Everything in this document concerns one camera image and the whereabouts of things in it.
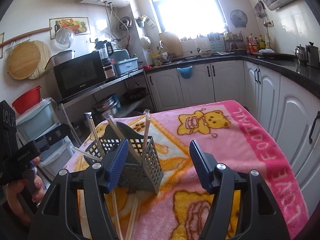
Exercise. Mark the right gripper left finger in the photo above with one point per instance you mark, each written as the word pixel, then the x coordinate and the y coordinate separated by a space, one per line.
pixel 58 214

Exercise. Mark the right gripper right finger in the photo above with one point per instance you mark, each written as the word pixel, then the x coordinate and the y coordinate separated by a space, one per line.
pixel 259 217

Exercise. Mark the chopsticks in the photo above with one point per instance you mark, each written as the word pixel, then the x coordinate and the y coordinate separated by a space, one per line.
pixel 86 154
pixel 113 131
pixel 88 116
pixel 132 219
pixel 116 215
pixel 147 126

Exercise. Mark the left hand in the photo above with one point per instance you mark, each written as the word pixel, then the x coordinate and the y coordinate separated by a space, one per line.
pixel 16 199

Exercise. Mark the white plastic drawer unit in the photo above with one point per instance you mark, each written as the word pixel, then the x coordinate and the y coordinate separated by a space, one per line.
pixel 38 121

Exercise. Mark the red plastic basin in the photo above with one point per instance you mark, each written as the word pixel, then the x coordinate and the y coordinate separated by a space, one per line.
pixel 27 100

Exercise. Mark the pink bear blanket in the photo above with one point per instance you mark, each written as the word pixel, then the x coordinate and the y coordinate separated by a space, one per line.
pixel 181 207

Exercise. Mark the dark green utensil basket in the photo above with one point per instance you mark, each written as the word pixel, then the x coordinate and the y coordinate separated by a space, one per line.
pixel 124 158

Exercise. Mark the black microwave oven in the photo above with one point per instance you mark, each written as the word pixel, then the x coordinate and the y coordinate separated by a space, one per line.
pixel 74 76

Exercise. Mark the round wooden board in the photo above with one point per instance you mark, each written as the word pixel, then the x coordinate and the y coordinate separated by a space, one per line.
pixel 28 60

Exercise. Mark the metal shelf rack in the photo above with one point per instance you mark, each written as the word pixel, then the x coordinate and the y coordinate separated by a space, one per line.
pixel 76 105

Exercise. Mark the black blender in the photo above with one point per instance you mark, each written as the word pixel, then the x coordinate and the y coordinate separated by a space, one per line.
pixel 105 50

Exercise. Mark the grey plastic tray box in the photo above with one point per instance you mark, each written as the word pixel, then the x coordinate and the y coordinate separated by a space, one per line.
pixel 126 66

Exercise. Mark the blue hanging bin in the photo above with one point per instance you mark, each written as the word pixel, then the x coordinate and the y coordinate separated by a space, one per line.
pixel 185 72

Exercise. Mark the steel kettle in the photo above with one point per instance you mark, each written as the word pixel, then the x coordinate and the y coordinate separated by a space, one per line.
pixel 300 54

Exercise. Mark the cutting board by window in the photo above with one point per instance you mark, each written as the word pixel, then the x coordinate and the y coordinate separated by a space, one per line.
pixel 172 44

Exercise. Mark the fruit picture on wall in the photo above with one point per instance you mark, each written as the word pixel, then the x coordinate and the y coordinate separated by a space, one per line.
pixel 78 25

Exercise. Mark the wall fan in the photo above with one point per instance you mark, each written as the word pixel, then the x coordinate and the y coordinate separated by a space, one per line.
pixel 238 18

